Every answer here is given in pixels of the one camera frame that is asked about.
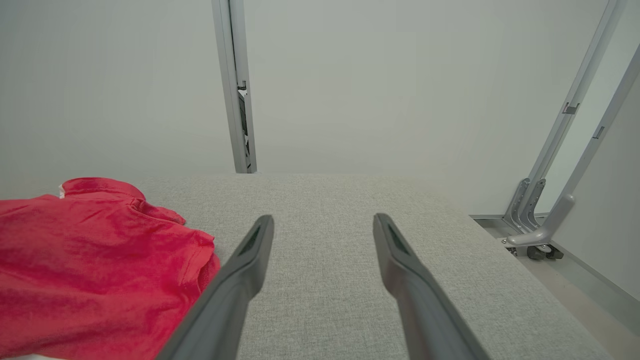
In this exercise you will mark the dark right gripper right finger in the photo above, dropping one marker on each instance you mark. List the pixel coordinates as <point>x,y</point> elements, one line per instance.
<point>425,310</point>

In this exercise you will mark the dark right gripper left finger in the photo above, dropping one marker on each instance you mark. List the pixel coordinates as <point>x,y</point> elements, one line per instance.
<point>225,300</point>

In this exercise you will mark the red shorts with white stripes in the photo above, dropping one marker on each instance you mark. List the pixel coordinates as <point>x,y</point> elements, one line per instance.
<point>90,270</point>

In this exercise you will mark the grey fabric upholstered platform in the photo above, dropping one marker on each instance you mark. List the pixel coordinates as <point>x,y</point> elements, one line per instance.
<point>320,300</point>

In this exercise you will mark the black caster wheel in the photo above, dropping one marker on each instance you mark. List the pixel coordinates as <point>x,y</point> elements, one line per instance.
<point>545,252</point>

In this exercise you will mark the grey partition post with gap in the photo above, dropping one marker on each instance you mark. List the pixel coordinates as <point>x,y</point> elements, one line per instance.
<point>235,75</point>

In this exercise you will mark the grey post with curved foot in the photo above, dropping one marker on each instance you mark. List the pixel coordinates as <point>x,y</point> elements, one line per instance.
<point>590,150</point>

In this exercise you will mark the grey post with bracket foot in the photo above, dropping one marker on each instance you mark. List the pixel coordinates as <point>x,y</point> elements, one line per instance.
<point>565,120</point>

